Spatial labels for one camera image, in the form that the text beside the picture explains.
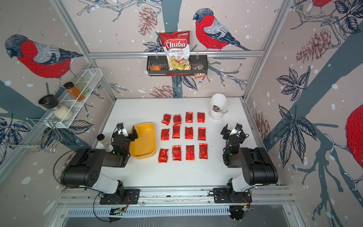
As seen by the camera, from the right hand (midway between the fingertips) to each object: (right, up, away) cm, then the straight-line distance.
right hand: (233, 125), depth 90 cm
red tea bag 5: (-29, -6, +7) cm, 30 cm away
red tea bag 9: (-20, -17, 0) cm, 26 cm away
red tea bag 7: (-37, -17, -2) cm, 41 cm away
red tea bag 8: (-28, -19, -2) cm, 34 cm away
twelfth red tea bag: (-46, +4, +16) cm, 48 cm away
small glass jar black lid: (-83, -9, -3) cm, 84 cm away
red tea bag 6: (-20, -7, +8) cm, 22 cm away
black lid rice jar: (-91, +9, -24) cm, 94 cm away
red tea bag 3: (-19, +4, +17) cm, 26 cm away
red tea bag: (-29, +4, +17) cm, 34 cm away
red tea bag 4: (-38, -5, +9) cm, 40 cm away
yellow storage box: (-59, -14, +3) cm, 60 cm away
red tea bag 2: (-38, +3, +16) cm, 41 cm away
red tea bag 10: (-46, -19, -3) cm, 49 cm away
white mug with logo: (-5, +14, +19) cm, 24 cm away
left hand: (-69, 0, +1) cm, 69 cm away
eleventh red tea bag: (-46, -7, +8) cm, 47 cm away
